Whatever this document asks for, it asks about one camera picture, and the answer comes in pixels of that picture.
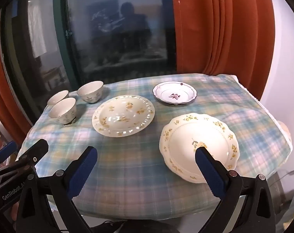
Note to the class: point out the orange curtain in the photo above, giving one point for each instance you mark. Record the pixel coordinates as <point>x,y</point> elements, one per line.
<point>6,89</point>
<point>222,29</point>

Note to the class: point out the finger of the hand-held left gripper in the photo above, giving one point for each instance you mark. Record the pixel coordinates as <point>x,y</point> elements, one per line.
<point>6,151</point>
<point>35,150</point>

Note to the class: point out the plaid tablecloth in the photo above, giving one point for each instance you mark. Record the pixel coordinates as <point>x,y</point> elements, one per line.
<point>127,155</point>

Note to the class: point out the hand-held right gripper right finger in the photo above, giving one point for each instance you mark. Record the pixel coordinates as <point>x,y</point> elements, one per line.
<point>210,172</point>

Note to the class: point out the cream plate with pierced rim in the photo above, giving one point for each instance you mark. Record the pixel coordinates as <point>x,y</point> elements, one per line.
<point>122,116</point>

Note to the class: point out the white plate with red flowers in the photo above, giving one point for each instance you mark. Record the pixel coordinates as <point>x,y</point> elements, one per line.
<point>174,93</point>

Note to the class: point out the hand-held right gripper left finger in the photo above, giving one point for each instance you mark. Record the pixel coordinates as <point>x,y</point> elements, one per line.
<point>82,170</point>

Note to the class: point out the scalloped plate with yellow flowers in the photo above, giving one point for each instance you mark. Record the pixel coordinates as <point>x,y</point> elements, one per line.
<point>185,136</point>

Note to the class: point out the cream floral bowl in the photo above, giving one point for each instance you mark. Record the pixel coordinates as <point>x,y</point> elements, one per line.
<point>62,110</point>
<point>90,89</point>
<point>57,96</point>

